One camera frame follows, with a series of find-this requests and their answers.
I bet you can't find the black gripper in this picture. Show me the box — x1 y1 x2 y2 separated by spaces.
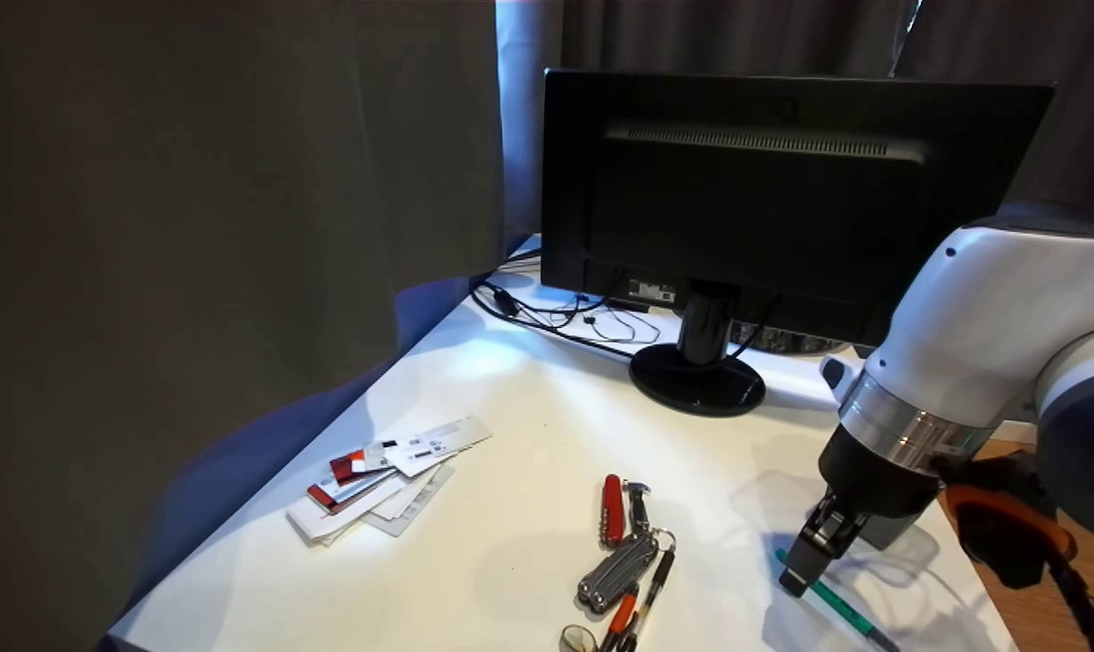
776 423 944 601

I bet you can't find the green pen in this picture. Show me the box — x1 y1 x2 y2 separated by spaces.
770 546 903 652

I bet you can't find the silver multi-tool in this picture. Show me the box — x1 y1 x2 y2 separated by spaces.
571 537 662 616

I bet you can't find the red pocket knife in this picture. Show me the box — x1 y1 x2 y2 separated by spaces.
598 472 634 552

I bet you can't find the black monitor round stand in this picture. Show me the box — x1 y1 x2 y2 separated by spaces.
537 65 1055 420

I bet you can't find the gray translucent card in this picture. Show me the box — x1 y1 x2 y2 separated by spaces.
364 467 455 539

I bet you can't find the white card red patch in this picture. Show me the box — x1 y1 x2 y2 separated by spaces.
326 443 393 490

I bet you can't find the white card red stripe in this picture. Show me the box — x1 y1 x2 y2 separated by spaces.
282 472 409 546

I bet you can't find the white sheer curtain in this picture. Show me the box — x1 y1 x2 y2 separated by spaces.
490 0 565 245

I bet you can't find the orange black cable sleeve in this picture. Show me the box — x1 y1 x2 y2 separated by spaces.
938 449 1094 652

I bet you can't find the thin black looped cable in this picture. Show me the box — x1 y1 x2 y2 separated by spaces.
576 301 671 353

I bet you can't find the black monitor cable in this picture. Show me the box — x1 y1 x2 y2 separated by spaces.
467 245 642 365

